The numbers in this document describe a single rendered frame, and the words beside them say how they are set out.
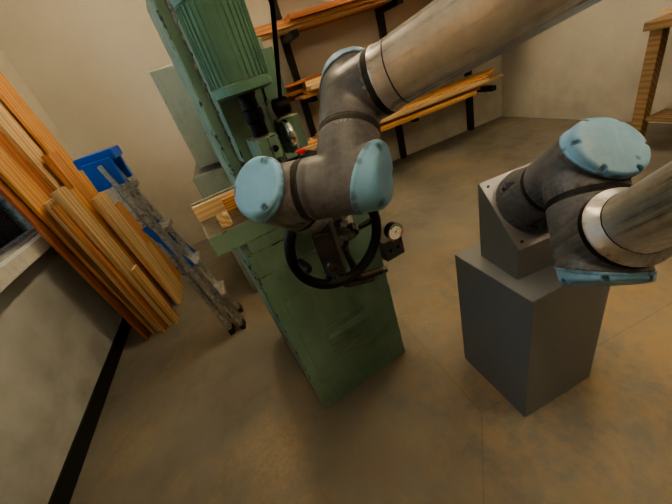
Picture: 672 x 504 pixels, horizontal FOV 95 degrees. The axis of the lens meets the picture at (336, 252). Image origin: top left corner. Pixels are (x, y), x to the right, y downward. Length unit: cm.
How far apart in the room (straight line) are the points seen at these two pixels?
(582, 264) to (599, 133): 26
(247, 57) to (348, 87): 55
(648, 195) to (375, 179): 41
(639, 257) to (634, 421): 83
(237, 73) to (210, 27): 11
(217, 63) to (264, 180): 58
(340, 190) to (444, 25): 20
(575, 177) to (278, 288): 81
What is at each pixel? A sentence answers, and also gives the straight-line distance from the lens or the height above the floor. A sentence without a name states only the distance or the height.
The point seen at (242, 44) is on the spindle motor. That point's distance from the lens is 98.
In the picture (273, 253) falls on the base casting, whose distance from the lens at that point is 96.
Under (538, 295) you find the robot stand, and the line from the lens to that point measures 98.
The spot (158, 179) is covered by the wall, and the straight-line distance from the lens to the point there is 350.
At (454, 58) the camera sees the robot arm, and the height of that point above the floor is 117.
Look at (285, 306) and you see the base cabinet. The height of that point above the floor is 57.
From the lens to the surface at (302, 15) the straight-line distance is 303.
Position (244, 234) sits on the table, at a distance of 92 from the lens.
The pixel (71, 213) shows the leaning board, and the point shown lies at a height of 91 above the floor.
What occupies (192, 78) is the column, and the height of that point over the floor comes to 128.
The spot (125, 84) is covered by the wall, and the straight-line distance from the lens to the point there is 345.
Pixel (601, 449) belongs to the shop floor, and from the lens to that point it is 139.
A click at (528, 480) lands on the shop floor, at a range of 130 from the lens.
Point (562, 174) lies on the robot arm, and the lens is 81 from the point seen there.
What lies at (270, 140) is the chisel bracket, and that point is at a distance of 101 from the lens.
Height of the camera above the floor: 120
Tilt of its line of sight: 31 degrees down
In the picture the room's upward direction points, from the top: 19 degrees counter-clockwise
